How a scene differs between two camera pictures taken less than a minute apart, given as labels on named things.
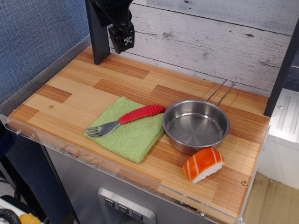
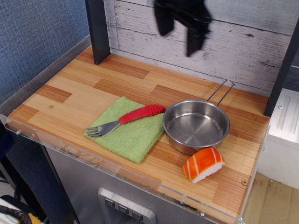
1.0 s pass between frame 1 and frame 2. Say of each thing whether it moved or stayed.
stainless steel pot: stayed
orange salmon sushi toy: stayed
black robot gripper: moved
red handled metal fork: stayed
